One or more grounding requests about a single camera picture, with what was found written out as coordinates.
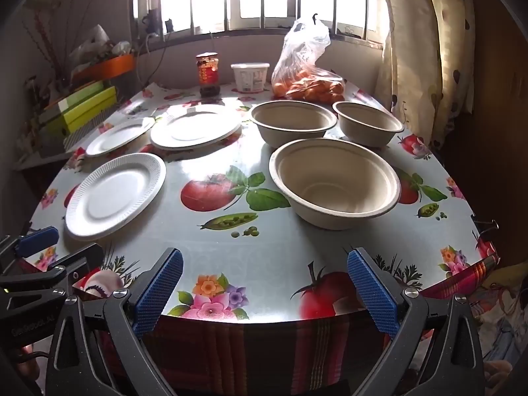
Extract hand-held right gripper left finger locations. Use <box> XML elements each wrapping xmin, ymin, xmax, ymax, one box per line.
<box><xmin>45</xmin><ymin>247</ymin><xmax>184</xmax><ymax>396</ymax></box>

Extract grey patterned box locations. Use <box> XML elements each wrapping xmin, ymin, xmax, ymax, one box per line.
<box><xmin>62</xmin><ymin>109</ymin><xmax>121</xmax><ymax>151</ymax></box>

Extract black binder clip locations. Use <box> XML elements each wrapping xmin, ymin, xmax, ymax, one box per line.
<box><xmin>472</xmin><ymin>214</ymin><xmax>501</xmax><ymax>236</ymax></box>

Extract brown wooden cabinet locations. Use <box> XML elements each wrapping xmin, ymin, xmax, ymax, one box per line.
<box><xmin>445</xmin><ymin>0</ymin><xmax>528</xmax><ymax>265</ymax></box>

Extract cream patterned curtain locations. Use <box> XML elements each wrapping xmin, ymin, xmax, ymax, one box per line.
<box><xmin>377</xmin><ymin>0</ymin><xmax>475</xmax><ymax>149</ymax></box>

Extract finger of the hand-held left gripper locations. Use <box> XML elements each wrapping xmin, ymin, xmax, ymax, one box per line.
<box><xmin>0</xmin><ymin>226</ymin><xmax>59</xmax><ymax>273</ymax></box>
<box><xmin>39</xmin><ymin>243</ymin><xmax>105</xmax><ymax>285</ymax></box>

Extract red plaid cloth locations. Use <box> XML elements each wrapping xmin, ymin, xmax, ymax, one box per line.
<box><xmin>99</xmin><ymin>256</ymin><xmax>502</xmax><ymax>396</ymax></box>

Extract wooden side table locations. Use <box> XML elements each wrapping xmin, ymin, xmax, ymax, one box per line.
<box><xmin>12</xmin><ymin>132</ymin><xmax>89</xmax><ymax>174</ymax></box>

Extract red label sauce jar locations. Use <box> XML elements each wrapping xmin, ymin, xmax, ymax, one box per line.
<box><xmin>196</xmin><ymin>52</ymin><xmax>220</xmax><ymax>99</ymax></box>

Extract white plastic tub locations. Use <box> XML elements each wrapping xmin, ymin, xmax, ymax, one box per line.
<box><xmin>230</xmin><ymin>63</ymin><xmax>271</xmax><ymax>93</ymax></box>

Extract white plastic bag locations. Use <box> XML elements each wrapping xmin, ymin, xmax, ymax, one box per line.
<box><xmin>68</xmin><ymin>24</ymin><xmax>133</xmax><ymax>62</ymax></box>

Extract vegetable print tablecloth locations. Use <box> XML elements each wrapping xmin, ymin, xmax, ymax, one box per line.
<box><xmin>27</xmin><ymin>80</ymin><xmax>500</xmax><ymax>331</ymax></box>

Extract clear bag of oranges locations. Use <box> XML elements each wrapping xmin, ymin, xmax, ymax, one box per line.
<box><xmin>271</xmin><ymin>14</ymin><xmax>346</xmax><ymax>104</ymax></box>

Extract beige paper bowl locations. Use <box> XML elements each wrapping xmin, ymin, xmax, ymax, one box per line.
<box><xmin>269</xmin><ymin>138</ymin><xmax>402</xmax><ymax>231</ymax></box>
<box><xmin>249</xmin><ymin>100</ymin><xmax>338</xmax><ymax>149</ymax></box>
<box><xmin>332</xmin><ymin>101</ymin><xmax>404</xmax><ymax>148</ymax></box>

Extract floral printed fabric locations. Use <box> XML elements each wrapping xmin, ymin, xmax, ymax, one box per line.
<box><xmin>470</xmin><ymin>256</ymin><xmax>528</xmax><ymax>396</ymax></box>

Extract yellow-green flat box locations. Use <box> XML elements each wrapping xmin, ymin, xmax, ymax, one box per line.
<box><xmin>62</xmin><ymin>86</ymin><xmax>119</xmax><ymax>133</ymax></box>

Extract green flat box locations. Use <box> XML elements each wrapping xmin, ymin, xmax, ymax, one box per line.
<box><xmin>55</xmin><ymin>80</ymin><xmax>105</xmax><ymax>110</ymax></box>

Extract white foam plate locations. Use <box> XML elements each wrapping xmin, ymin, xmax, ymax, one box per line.
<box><xmin>65</xmin><ymin>152</ymin><xmax>167</xmax><ymax>242</ymax></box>
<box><xmin>84</xmin><ymin>117</ymin><xmax>156</xmax><ymax>157</ymax></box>
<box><xmin>149</xmin><ymin>104</ymin><xmax>243</xmax><ymax>151</ymax></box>

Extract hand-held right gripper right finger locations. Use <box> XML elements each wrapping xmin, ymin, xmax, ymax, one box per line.
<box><xmin>346</xmin><ymin>247</ymin><xmax>485</xmax><ymax>396</ymax></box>

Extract black charger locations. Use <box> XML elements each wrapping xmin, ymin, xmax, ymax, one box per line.
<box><xmin>142</xmin><ymin>8</ymin><xmax>162</xmax><ymax>36</ymax></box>

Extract dried branches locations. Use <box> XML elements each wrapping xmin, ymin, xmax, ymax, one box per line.
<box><xmin>25</xmin><ymin>0</ymin><xmax>83</xmax><ymax>87</ymax></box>

